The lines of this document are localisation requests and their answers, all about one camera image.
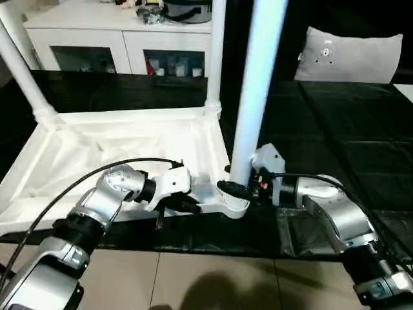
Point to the white plastic table top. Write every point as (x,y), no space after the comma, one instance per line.
(113,145)

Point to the white plastic table leg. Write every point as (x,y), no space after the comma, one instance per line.
(22,71)
(215,58)
(258,80)

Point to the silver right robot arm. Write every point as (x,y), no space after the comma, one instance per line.
(342,219)

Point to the brown rounded robot part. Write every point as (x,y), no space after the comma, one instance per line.
(163,307)

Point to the light grey cushion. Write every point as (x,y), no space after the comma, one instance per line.
(348,58)

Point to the black cabinet with yellow label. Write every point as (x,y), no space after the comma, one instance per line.
(297,32)

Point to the white sideboard with glass doors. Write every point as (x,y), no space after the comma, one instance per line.
(113,42)

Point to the white flat board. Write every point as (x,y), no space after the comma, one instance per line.
(405,88)

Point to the black tangled bundle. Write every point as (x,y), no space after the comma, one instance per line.
(150,16)

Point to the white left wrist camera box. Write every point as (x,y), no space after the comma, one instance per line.
(171,182)

